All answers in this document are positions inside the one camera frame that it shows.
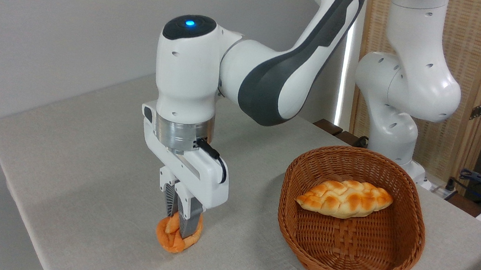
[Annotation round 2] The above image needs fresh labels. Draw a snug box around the grey tablecloth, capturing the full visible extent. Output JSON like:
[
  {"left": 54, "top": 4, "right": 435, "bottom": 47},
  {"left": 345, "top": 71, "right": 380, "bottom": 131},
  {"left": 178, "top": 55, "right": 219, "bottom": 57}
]
[{"left": 0, "top": 54, "right": 481, "bottom": 270}]

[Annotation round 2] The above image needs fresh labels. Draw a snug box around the dark brown wooden block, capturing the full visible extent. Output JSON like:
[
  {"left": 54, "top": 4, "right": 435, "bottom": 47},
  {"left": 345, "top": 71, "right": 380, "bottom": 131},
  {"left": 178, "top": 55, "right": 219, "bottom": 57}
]
[
  {"left": 333, "top": 130, "right": 369, "bottom": 149},
  {"left": 312, "top": 118, "right": 344, "bottom": 137}
]

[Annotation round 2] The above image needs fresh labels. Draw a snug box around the brown wicker basket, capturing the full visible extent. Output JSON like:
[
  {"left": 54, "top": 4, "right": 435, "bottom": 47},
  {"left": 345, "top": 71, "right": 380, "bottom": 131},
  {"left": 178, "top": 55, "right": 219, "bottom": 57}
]
[{"left": 272, "top": 140, "right": 434, "bottom": 270}]

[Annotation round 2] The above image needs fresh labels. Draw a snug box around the round orange bread roll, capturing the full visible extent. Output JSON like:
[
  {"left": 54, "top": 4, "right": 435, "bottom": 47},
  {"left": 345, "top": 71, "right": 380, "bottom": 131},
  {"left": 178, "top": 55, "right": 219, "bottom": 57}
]
[{"left": 154, "top": 209, "right": 205, "bottom": 257}]

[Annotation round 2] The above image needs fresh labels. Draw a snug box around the white power strip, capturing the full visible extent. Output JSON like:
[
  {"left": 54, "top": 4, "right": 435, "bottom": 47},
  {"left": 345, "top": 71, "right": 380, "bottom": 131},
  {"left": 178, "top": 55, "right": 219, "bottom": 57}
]
[{"left": 428, "top": 182, "right": 459, "bottom": 201}]

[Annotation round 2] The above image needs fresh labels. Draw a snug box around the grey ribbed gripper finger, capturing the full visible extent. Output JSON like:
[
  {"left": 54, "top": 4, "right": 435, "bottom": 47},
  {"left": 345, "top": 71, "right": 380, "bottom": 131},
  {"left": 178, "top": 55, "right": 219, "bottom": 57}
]
[
  {"left": 169, "top": 181, "right": 208, "bottom": 242},
  {"left": 155, "top": 167, "right": 184, "bottom": 219}
]

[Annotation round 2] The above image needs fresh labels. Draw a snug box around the long braided bread loaf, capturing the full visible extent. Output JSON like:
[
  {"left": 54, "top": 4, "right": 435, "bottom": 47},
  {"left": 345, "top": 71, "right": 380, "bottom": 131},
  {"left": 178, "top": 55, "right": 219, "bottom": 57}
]
[{"left": 294, "top": 175, "right": 395, "bottom": 224}]

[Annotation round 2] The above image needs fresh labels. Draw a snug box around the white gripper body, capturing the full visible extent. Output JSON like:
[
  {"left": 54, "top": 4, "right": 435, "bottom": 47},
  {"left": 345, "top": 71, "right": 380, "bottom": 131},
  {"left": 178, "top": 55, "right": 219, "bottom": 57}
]
[{"left": 132, "top": 100, "right": 238, "bottom": 213}]

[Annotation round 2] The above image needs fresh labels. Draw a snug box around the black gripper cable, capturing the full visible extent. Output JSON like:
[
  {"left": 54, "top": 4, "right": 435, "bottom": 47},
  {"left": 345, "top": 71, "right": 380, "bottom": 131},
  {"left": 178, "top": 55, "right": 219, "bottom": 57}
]
[{"left": 191, "top": 137, "right": 231, "bottom": 185}]

